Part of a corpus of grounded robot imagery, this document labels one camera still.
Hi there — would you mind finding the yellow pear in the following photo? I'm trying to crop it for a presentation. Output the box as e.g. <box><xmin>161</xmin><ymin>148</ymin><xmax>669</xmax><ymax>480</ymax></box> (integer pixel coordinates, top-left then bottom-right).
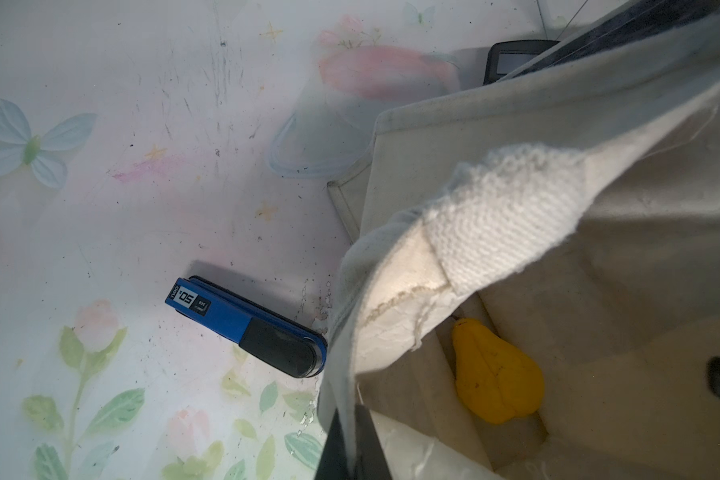
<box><xmin>451</xmin><ymin>318</ymin><xmax>545</xmax><ymax>425</ymax></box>

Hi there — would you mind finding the black calculator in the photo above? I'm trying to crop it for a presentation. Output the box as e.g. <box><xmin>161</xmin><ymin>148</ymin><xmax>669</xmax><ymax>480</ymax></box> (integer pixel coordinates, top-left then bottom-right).
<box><xmin>483</xmin><ymin>40</ymin><xmax>558</xmax><ymax>85</ymax></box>

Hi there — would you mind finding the blue black stapler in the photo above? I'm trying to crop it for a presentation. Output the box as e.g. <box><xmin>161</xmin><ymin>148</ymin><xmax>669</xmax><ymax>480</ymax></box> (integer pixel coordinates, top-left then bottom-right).
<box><xmin>165</xmin><ymin>275</ymin><xmax>328</xmax><ymax>379</ymax></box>

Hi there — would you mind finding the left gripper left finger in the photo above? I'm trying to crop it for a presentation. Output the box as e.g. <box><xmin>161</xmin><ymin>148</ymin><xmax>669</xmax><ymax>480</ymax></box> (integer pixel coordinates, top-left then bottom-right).
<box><xmin>315</xmin><ymin>405</ymin><xmax>392</xmax><ymax>480</ymax></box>

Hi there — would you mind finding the cream canvas tote bag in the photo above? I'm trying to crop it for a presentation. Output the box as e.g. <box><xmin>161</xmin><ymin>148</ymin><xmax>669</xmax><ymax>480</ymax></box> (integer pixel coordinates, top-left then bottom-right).
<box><xmin>317</xmin><ymin>1</ymin><xmax>720</xmax><ymax>479</ymax></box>

